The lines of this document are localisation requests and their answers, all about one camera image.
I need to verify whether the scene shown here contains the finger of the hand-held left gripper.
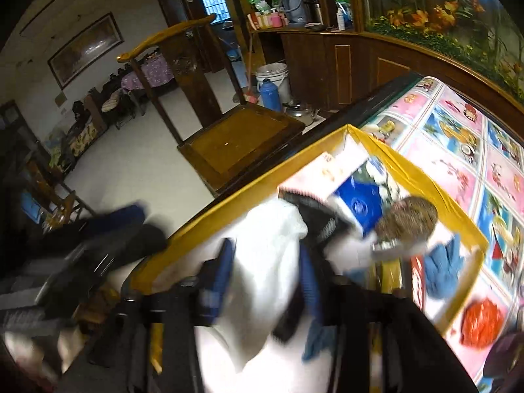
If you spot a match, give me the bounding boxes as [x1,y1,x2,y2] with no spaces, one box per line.
[80,201,147,240]
[98,223,169,273]

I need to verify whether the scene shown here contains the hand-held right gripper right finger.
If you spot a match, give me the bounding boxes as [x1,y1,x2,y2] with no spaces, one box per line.
[299,246,476,393]

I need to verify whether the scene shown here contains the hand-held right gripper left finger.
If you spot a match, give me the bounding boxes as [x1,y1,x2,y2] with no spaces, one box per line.
[119,237,238,393]

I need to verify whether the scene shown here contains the white cloth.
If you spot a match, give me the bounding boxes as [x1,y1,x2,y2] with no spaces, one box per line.
[192,198,340,393]

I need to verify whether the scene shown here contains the pink packet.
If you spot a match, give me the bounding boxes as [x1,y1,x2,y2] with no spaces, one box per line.
[278,151,367,204]

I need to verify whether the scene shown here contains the brown knitted hat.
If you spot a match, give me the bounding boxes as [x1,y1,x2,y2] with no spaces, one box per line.
[374,196,440,243]

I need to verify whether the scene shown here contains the blue cloth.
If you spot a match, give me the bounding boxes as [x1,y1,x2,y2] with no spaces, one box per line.
[422,238,466,300]

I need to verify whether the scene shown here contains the yellow cardboard box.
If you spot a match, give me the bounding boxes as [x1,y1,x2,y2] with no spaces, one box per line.
[130,124,491,338]

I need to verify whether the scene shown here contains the black knitted cloth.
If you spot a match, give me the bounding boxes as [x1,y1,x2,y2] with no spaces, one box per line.
[287,194,349,251]

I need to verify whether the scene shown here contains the grey metal part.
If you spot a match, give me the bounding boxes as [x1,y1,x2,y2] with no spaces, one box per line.
[369,237,411,262]

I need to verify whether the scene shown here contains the blue tissue packet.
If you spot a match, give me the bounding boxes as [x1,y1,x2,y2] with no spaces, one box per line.
[333,174,396,238]

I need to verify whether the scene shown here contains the red packet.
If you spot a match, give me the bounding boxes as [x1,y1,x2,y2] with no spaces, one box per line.
[409,253,427,309]

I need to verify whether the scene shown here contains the wooden chair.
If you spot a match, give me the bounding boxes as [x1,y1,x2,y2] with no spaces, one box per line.
[116,13,306,198]

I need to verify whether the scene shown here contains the table with purple cloth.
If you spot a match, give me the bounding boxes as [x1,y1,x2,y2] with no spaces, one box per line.
[120,54,178,91]

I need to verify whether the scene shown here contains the orange plastic bag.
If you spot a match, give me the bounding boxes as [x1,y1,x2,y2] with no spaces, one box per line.
[459,298,507,352]

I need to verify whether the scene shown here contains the metal kettle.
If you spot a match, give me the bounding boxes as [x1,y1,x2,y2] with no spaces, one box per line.
[284,102,321,127]

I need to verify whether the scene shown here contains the broom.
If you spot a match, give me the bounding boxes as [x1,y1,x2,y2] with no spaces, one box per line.
[244,35,260,105]

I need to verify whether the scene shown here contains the printed tablecloth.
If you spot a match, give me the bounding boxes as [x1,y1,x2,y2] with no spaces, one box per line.
[360,74,524,393]

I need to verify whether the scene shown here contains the blue thermos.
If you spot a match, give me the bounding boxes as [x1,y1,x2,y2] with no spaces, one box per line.
[257,78,284,112]

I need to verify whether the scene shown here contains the white bucket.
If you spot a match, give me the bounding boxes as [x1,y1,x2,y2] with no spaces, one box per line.
[255,63,292,100]

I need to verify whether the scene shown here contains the dark purple item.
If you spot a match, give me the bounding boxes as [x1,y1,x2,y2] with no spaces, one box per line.
[482,331,524,382]

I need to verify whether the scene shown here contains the wooden cabinet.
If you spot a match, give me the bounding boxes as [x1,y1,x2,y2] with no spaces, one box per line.
[249,24,524,132]

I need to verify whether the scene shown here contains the barred window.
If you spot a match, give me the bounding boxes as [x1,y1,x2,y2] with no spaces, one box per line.
[200,0,231,24]

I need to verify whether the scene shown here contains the pink cups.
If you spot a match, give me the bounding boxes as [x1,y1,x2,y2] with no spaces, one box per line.
[254,11,286,30]

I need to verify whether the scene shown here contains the grey thermal pot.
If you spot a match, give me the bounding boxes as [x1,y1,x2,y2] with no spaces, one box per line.
[280,0,312,24]

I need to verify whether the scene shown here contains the aquarium with plants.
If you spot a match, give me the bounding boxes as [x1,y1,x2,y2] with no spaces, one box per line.
[359,0,524,104]

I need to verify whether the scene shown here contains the framed wall painting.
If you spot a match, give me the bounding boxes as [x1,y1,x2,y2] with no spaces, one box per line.
[47,11,126,90]

